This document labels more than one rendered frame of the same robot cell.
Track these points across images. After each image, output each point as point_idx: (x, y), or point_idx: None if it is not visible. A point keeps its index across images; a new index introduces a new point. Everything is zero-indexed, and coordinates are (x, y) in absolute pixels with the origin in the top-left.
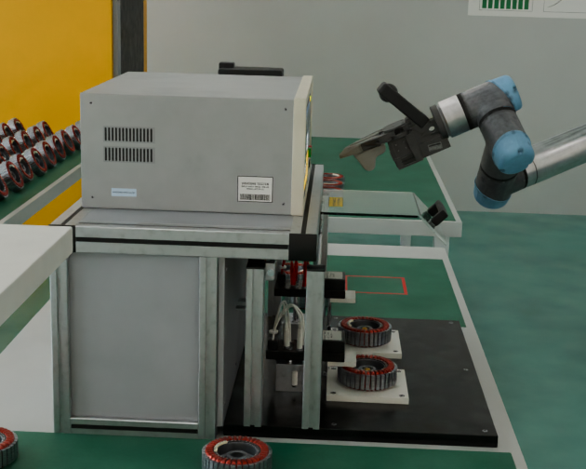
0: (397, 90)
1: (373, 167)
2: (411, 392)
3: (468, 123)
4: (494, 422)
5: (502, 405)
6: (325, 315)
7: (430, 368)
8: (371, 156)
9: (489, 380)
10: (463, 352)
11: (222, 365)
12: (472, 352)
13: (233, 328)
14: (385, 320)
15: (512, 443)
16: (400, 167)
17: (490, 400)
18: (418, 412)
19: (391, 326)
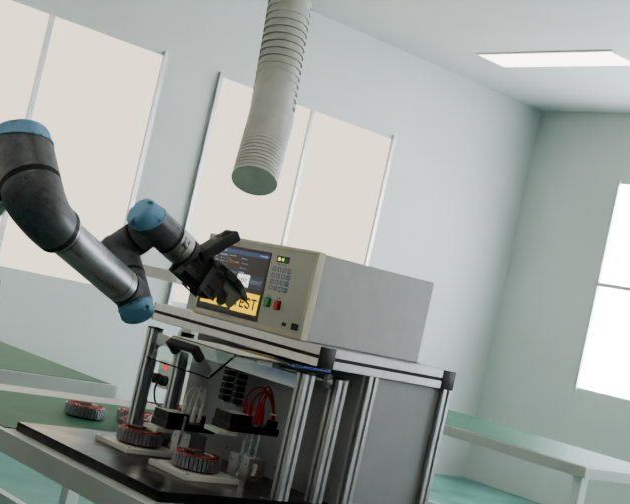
0: (221, 234)
1: (216, 301)
2: (104, 444)
3: (169, 250)
4: (33, 440)
5: (39, 448)
6: (274, 499)
7: (117, 456)
8: (220, 292)
9: (69, 462)
10: (110, 465)
11: (184, 397)
12: (113, 482)
13: (219, 406)
14: (220, 493)
15: (9, 431)
16: (195, 294)
17: (51, 451)
18: (82, 434)
19: (177, 452)
